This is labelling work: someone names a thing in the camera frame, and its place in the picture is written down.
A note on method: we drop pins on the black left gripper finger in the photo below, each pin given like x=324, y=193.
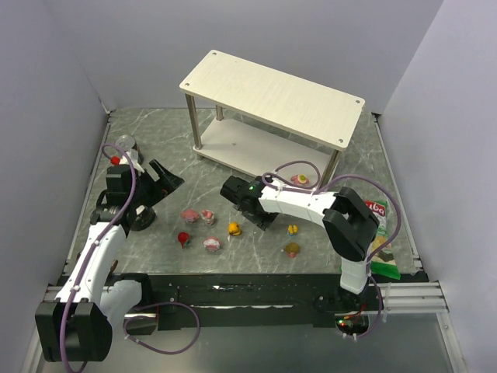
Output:
x=160, y=170
x=170, y=182

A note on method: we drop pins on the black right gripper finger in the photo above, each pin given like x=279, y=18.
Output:
x=242, y=212
x=262, y=220

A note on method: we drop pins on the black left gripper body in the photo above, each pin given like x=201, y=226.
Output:
x=151, y=185

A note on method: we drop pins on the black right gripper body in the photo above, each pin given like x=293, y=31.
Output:
x=258, y=216

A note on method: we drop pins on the pink toy with green hat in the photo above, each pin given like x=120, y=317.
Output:
x=300, y=180

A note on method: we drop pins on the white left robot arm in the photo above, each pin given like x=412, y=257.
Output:
x=78, y=324

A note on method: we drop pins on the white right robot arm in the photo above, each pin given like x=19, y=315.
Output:
x=350, y=225

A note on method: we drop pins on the two-tier white wooden shelf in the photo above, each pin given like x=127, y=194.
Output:
x=307, y=109

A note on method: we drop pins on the yellow duck burger toy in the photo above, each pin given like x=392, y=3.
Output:
x=234, y=229

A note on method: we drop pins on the small yellow blue toy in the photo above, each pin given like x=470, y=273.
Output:
x=292, y=230

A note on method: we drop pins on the pink white stacked toy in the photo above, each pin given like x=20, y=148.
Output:
x=208, y=217

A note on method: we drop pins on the pink round toy left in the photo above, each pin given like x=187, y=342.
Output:
x=189, y=216

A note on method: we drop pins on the olive brown pink toy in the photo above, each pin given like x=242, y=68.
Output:
x=292, y=249

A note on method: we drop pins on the pink white lying toy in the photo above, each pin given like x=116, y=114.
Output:
x=212, y=244

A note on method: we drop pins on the small dark metal can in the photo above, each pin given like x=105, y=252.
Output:
x=128, y=142

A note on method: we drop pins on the red cherry toy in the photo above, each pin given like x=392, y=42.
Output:
x=184, y=239

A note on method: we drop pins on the brown snack packet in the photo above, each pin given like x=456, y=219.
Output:
x=113, y=267

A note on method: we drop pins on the green cassava chips bag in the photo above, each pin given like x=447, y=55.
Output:
x=383, y=262

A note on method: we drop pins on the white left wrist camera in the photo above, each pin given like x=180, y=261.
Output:
x=133, y=156

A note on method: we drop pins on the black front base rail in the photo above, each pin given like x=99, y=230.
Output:
x=222, y=300

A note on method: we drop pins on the aluminium frame rail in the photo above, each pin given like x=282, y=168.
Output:
x=414, y=298

